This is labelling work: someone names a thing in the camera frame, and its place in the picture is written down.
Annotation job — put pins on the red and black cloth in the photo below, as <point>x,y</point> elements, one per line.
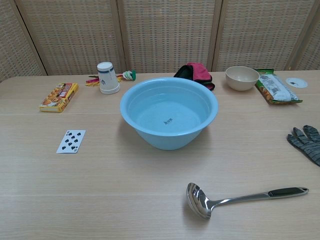
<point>197,72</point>

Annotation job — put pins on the woven rattan folding screen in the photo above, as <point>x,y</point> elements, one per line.
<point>160,35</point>

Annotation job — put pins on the spades playing card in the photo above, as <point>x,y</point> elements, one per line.
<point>71,141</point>

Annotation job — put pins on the yellow food box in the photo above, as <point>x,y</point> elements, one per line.
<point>59,97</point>

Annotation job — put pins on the beige bowl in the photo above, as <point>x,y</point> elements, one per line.
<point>241,78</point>

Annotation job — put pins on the grey striped glove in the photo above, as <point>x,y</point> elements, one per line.
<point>306,143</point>

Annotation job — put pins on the light blue plastic basin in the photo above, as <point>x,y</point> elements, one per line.
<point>169,112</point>

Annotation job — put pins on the green snack packet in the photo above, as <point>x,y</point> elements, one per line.
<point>276,87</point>

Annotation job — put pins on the white paper cup stack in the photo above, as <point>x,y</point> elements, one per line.
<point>108,79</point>

